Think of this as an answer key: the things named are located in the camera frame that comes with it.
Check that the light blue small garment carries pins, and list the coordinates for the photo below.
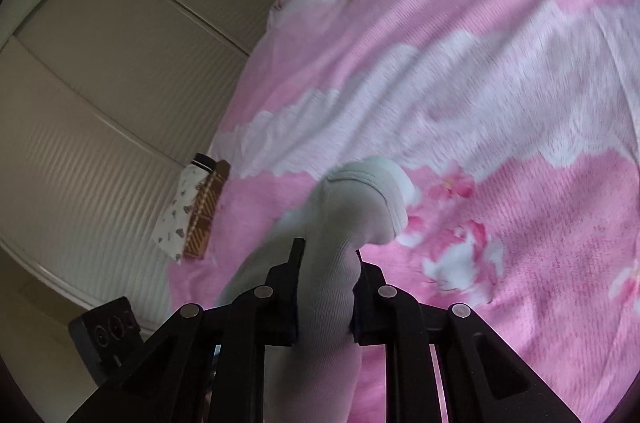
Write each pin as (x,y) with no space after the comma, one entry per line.
(354,205)

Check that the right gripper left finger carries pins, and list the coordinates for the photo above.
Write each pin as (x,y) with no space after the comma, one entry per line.
(268,314)

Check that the pink floral bed sheet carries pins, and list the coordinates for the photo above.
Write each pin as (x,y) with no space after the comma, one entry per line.
(518,121)

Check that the cream wardrobe doors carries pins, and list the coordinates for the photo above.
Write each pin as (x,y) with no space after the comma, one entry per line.
(103,102)

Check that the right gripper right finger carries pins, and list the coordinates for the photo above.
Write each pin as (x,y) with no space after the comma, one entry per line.
(383,314)

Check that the white patterned folded cloth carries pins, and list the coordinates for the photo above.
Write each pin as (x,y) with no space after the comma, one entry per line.
(171,228)

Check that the brown patterned folded cloth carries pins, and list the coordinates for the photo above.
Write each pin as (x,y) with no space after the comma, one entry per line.
(203,210)

